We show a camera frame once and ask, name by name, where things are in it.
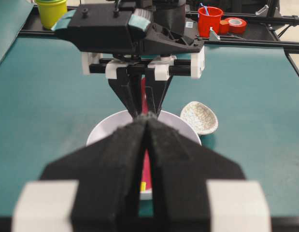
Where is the yellow-green plastic cup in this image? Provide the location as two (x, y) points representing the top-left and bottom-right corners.
(35, 0), (67, 29)

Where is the red plastic cup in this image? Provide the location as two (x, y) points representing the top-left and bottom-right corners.
(198, 6), (224, 38)

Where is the red tape roll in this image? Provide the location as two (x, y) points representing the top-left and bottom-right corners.
(219, 17), (247, 34)

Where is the red plastic spoon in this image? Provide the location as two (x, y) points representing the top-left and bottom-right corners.
(141, 78), (152, 193)

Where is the white round bowl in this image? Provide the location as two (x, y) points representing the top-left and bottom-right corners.
(86, 110), (201, 201)

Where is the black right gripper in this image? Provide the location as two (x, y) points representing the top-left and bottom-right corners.
(53, 3), (205, 118)

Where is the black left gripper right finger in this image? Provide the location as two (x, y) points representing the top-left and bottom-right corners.
(144, 113), (272, 232)

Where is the metal corner bracket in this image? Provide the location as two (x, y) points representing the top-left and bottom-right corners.
(209, 27), (220, 42)

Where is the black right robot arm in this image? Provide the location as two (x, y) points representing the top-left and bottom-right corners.
(52, 0), (205, 118)

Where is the small crackle glazed dish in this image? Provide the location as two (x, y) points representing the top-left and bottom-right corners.
(180, 101), (219, 135)

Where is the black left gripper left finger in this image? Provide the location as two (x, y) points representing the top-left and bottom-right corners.
(11, 115), (147, 232)

